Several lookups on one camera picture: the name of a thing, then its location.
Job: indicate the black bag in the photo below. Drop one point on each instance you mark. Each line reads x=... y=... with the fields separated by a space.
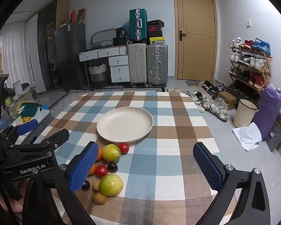
x=120 y=36

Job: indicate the small irregular floor mat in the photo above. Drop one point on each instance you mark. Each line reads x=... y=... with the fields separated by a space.
x=193 y=83

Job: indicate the orange mandarin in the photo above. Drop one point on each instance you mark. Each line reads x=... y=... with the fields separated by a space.
x=93 y=170
x=99 y=154

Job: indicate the brown paper bag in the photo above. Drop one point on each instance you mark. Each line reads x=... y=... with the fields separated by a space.
x=82 y=16

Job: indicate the cream waste bin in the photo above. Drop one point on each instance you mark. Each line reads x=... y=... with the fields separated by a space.
x=244 y=114

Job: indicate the cream round plate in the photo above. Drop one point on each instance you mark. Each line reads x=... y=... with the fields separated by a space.
x=124 y=124

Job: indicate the wooden shoe rack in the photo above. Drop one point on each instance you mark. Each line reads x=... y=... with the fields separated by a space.
x=264 y=71

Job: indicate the black and yellow shoe box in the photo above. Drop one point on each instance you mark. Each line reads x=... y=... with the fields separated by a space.
x=157 y=40

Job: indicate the grey doormat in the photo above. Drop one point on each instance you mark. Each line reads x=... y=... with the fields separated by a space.
x=275 y=138

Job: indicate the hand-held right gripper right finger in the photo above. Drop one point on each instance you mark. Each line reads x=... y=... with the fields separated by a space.
x=208 y=168

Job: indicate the wooden door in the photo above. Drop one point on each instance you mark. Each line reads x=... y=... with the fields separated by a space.
x=196 y=16

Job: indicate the green mug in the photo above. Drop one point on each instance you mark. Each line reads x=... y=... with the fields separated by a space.
x=7 y=102

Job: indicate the red tomato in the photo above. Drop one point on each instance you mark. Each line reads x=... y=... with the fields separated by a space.
x=101 y=170
x=124 y=148

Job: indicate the green guava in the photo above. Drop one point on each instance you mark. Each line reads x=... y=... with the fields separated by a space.
x=110 y=184

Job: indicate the dark glass cabinet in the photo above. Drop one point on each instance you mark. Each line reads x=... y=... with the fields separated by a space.
x=49 y=46

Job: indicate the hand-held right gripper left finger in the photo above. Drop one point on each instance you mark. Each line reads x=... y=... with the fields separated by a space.
x=84 y=166

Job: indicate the white plastic bag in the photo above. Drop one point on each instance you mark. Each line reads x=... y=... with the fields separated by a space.
x=247 y=137

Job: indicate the person's left hand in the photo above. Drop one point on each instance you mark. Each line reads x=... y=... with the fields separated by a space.
x=13 y=202

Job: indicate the cardboard box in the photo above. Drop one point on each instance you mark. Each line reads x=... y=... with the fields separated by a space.
x=227 y=99

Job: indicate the patterned floor rug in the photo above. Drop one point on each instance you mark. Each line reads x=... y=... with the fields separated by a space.
x=65 y=98

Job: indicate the white drawer cabinet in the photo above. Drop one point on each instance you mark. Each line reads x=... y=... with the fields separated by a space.
x=119 y=69

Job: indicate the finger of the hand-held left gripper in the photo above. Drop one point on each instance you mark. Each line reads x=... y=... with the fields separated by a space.
x=28 y=126
x=58 y=137

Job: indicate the purple bag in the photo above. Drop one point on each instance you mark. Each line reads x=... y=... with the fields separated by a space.
x=269 y=112

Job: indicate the pile of shoes on floor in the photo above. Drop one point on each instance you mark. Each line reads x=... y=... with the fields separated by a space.
x=213 y=103

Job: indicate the white curtain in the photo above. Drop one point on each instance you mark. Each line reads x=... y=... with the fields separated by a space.
x=14 y=56

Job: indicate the woven laundry basket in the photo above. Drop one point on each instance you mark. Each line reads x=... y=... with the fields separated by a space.
x=97 y=75

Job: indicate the beige suitcase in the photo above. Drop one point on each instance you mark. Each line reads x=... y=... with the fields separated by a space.
x=137 y=63

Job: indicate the shoes on rack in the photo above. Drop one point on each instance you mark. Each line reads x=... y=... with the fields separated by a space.
x=255 y=62

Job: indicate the grey refrigerator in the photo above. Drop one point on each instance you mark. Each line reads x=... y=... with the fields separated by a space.
x=70 y=56

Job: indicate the white desk with drawers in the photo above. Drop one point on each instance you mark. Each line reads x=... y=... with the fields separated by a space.
x=100 y=52

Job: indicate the white curved frame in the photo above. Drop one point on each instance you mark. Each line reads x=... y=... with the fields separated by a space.
x=103 y=31

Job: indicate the brown longan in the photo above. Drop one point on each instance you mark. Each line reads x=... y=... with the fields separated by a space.
x=99 y=198
x=96 y=185

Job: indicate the silver suitcase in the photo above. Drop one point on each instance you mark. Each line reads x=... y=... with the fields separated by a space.
x=157 y=63

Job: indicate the checked tablecloth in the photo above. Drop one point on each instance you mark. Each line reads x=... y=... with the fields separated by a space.
x=168 y=133

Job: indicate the teal suitcase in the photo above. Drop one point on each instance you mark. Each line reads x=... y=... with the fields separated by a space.
x=138 y=24

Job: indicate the yellow guava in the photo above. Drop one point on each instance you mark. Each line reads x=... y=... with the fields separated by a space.
x=111 y=153

